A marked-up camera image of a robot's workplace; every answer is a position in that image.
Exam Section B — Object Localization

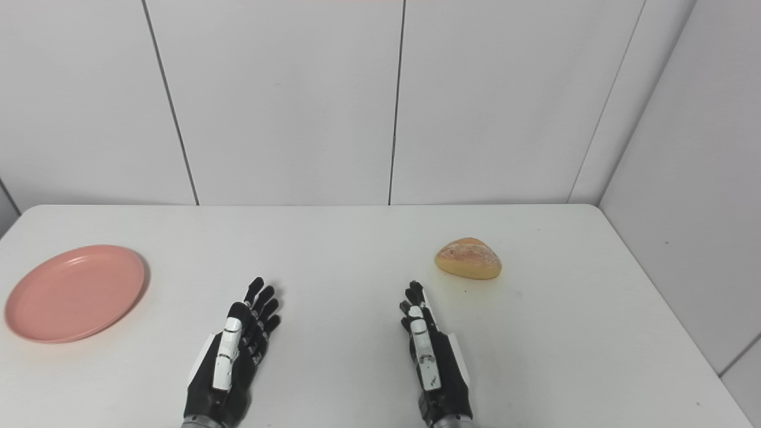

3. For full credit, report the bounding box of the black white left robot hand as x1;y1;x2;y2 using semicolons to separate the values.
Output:
183;277;281;428

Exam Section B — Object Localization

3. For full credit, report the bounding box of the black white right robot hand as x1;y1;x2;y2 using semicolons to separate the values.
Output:
400;281;473;426

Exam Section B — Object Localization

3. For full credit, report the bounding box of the golden brown bread roll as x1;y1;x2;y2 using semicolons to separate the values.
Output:
435;237;502;280

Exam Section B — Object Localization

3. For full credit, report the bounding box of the pink round plate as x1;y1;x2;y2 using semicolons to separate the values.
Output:
5;244;146;344

